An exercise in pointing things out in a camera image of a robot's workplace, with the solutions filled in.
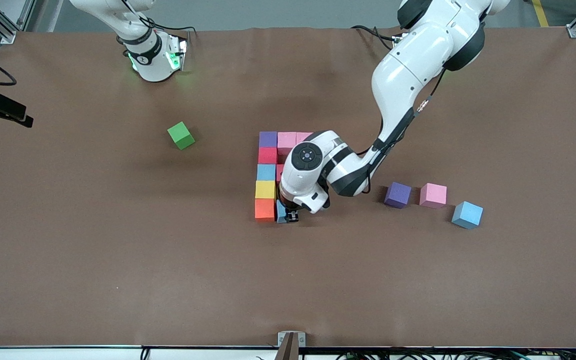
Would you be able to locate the table cover mat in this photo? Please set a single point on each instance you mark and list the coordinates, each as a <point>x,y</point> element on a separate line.
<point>288,300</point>

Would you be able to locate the yellow foam block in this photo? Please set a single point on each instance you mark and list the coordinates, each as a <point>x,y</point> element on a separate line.
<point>265,190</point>

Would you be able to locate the light pink foam block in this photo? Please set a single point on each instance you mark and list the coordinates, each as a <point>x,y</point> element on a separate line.
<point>433,195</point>
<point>302,136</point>
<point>286,141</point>

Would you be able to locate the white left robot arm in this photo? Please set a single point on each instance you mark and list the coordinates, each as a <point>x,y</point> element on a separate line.
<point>408,75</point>

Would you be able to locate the blue foam block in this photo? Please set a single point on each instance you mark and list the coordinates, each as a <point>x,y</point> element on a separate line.
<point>280,214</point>
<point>467,215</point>
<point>266,172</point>

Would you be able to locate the red foam block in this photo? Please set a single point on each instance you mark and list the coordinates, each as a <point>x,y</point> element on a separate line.
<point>279,172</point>
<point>268,156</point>

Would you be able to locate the green foam block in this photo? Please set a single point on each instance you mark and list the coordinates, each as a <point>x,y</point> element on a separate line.
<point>181,136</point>

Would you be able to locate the purple foam block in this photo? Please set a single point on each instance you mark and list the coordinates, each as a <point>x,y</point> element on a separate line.
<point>397,195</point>
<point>268,139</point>

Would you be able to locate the orange foam block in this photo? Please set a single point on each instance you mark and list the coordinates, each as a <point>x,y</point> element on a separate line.
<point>265,210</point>

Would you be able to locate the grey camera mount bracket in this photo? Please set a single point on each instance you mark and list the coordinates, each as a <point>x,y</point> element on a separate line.
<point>291,345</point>

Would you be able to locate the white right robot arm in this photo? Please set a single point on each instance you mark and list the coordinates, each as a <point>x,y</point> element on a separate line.
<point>150,65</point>

